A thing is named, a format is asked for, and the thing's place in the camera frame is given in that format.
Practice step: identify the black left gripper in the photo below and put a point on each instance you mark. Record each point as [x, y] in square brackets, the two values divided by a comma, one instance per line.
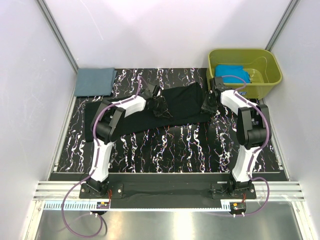
[158, 104]

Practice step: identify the silver aluminium frame rail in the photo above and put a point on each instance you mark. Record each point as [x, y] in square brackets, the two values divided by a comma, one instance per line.
[276, 190]

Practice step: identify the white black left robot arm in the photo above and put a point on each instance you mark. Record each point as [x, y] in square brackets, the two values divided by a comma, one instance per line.
[106, 127]

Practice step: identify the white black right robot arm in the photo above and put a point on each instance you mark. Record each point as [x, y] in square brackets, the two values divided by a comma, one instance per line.
[253, 132]

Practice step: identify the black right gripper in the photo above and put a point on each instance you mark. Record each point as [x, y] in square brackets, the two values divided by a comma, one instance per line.
[208, 104]

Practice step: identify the left rear frame post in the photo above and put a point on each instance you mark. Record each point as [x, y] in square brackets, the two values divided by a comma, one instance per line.
[46, 12]

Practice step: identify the right rear frame post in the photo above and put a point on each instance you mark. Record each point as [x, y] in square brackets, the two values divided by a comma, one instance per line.
[288, 12]

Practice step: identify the black t shirt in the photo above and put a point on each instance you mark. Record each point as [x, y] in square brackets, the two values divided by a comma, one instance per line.
[184, 105]

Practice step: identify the blue t shirt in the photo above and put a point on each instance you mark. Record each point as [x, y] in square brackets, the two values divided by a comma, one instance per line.
[232, 74]

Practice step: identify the folded grey t shirt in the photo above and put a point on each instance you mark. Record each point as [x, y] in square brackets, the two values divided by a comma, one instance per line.
[92, 82]

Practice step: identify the frame post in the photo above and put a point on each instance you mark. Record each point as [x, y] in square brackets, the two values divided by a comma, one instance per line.
[288, 12]
[46, 12]

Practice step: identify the white slotted cable duct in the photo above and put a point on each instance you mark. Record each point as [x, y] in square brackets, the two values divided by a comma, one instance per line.
[99, 206]

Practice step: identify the olive green plastic tub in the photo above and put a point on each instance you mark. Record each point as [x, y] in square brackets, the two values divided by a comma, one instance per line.
[261, 66]

